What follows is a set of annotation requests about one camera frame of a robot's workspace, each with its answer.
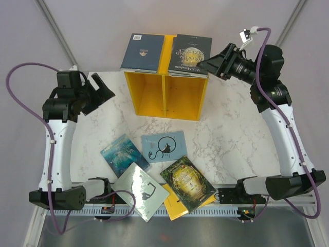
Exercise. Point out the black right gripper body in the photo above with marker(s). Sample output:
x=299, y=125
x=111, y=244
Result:
x=238, y=67

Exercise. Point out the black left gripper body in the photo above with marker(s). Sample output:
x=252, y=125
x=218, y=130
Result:
x=89, y=99

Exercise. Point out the black Moon and Sixpence book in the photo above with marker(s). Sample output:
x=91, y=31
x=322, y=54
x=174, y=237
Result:
x=187, y=52

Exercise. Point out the navy blue crest book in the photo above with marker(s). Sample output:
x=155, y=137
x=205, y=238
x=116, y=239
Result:
x=143, y=53

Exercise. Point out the light blue cat book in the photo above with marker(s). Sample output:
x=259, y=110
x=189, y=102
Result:
x=164, y=147

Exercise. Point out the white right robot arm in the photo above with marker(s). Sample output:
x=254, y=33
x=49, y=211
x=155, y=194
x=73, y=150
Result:
x=275, y=106

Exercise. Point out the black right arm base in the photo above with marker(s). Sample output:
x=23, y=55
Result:
x=236, y=194

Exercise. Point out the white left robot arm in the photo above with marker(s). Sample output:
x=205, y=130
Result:
x=73, y=96

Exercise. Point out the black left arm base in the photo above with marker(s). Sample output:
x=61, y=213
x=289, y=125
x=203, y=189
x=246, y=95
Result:
x=98, y=190

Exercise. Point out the yellow wooden shelf box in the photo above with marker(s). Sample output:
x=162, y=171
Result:
x=160, y=95

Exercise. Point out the teal ocean cover book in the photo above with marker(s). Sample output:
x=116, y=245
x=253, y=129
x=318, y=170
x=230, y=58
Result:
x=121, y=153

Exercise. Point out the pale grey-green circle book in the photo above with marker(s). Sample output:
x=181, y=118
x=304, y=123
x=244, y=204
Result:
x=136, y=188

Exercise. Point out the green forest cover book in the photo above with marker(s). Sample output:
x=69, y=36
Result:
x=188, y=183

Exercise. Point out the yellow file folder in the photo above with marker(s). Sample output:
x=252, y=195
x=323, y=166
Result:
x=176, y=208

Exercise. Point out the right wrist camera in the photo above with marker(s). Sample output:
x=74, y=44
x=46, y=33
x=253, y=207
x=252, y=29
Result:
x=247, y=36

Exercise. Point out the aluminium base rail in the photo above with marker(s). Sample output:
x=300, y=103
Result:
x=75, y=199

